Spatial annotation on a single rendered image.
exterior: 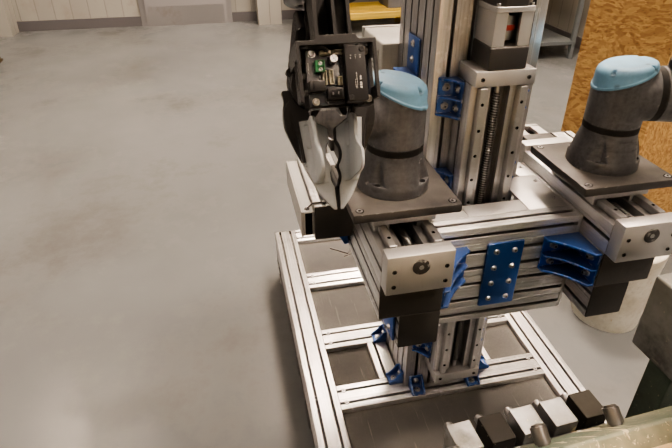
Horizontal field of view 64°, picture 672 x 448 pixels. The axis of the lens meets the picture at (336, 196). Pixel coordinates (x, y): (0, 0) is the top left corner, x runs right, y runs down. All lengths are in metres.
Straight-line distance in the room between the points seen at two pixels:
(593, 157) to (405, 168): 0.44
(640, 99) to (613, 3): 1.46
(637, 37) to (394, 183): 1.75
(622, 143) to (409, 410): 0.98
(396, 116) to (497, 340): 1.18
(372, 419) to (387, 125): 0.99
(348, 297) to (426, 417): 0.58
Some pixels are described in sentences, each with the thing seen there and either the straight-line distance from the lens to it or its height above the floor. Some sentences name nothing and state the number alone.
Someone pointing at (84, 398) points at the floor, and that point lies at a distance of 2.23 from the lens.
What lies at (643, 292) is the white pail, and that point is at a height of 0.22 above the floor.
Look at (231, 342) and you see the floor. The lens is 2.26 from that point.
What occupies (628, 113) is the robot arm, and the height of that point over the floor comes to 1.18.
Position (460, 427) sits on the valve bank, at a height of 0.77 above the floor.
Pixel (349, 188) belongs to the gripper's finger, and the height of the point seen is 1.33.
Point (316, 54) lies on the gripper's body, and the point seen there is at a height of 1.46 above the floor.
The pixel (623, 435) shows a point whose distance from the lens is 0.93.
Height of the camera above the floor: 1.59
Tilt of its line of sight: 30 degrees down
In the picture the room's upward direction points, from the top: straight up
